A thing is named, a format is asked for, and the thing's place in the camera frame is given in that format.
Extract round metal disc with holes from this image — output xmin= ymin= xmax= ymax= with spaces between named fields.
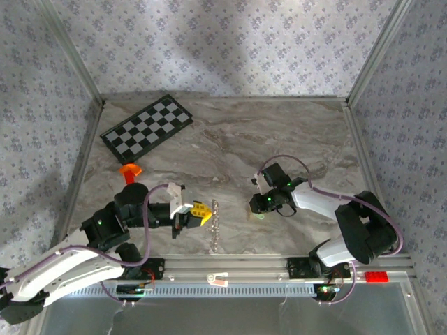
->
xmin=205 ymin=199 xmax=221 ymax=253

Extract white and pink key tags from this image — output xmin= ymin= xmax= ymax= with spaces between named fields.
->
xmin=205 ymin=271 xmax=230 ymax=288

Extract small circuit board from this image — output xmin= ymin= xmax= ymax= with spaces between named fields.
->
xmin=314 ymin=284 xmax=342 ymax=298
xmin=116 ymin=283 xmax=155 ymax=297

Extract folding chessboard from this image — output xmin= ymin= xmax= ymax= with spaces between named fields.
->
xmin=100 ymin=94 xmax=195 ymax=165

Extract red toy brick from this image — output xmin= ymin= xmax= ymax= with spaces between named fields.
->
xmin=364 ymin=271 xmax=390 ymax=283

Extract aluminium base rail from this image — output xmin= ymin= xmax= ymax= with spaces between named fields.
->
xmin=149 ymin=253 xmax=415 ymax=280

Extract aluminium frame bar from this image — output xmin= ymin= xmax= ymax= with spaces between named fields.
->
xmin=344 ymin=100 xmax=380 ymax=259
xmin=103 ymin=96 xmax=349 ymax=104
xmin=55 ymin=100 xmax=105 ymax=241

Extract slotted white cable duct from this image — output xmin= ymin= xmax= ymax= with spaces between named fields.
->
xmin=78 ymin=281 xmax=317 ymax=298

